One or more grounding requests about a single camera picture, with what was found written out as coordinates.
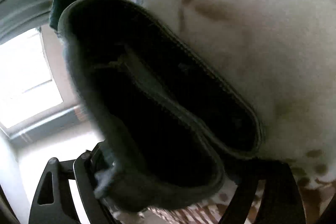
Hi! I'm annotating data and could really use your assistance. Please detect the dark blue denim pants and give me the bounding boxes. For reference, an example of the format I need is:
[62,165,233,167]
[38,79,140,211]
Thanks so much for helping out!
[58,0,264,212]

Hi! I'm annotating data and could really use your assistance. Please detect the bright window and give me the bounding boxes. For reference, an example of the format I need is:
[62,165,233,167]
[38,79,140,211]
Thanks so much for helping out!
[1,28,63,128]

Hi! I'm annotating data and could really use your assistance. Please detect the floral cream fleece blanket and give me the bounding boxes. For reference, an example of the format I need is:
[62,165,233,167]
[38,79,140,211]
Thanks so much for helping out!
[126,0,335,223]

